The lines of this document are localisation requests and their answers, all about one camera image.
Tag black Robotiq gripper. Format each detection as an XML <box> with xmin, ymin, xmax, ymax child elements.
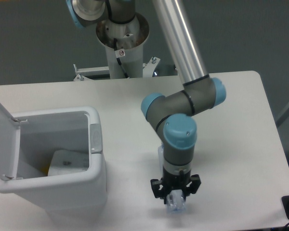
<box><xmin>150</xmin><ymin>167</ymin><xmax>201</xmax><ymax>204</ymax></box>

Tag clear plastic water bottle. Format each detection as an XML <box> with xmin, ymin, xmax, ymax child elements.
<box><xmin>158</xmin><ymin>144</ymin><xmax>186</xmax><ymax>214</ymax></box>

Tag white plastic bag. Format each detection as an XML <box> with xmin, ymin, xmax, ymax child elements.
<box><xmin>48</xmin><ymin>150</ymin><xmax>89</xmax><ymax>176</ymax></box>

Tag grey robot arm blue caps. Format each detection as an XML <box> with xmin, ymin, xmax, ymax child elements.
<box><xmin>66</xmin><ymin>0</ymin><xmax>226</xmax><ymax>206</ymax></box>

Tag white plastic trash can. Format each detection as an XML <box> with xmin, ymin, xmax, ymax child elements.
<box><xmin>0</xmin><ymin>106</ymin><xmax>107</xmax><ymax>211</ymax></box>

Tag yellow trash in can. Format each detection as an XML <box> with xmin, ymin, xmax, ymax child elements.
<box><xmin>40</xmin><ymin>165</ymin><xmax>50</xmax><ymax>176</ymax></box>

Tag white trash can lid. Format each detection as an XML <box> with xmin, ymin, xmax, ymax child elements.
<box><xmin>0</xmin><ymin>103</ymin><xmax>27</xmax><ymax>180</ymax></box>

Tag white metal mounting frame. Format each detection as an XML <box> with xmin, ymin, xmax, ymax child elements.
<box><xmin>72</xmin><ymin>56</ymin><xmax>179</xmax><ymax>82</ymax></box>

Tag black cable on pedestal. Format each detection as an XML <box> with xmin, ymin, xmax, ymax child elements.
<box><xmin>113</xmin><ymin>38</ymin><xmax>131</xmax><ymax>79</ymax></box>

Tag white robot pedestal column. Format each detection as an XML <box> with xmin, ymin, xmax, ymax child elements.
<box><xmin>96</xmin><ymin>13</ymin><xmax>149</xmax><ymax>79</ymax></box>

